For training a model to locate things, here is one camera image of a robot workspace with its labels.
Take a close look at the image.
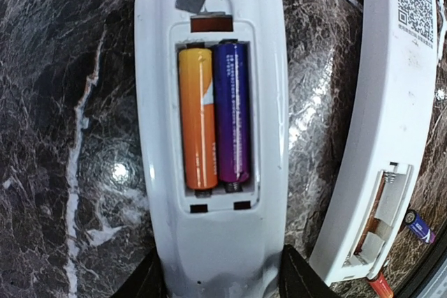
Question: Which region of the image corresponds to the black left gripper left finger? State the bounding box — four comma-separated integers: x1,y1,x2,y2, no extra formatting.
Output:
113,252,164,298

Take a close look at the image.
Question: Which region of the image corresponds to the red blue battery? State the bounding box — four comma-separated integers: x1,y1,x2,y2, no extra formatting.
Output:
367,271,394,298

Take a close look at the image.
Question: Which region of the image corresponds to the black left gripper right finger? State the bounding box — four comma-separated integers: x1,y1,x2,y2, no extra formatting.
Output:
279,244,339,298

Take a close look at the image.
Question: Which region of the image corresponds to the white button remote control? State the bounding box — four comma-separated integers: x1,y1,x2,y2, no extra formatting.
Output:
309,0,438,285

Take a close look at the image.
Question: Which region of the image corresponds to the white remote with barcode label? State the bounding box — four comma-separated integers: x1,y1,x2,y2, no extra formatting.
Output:
134,0,288,297

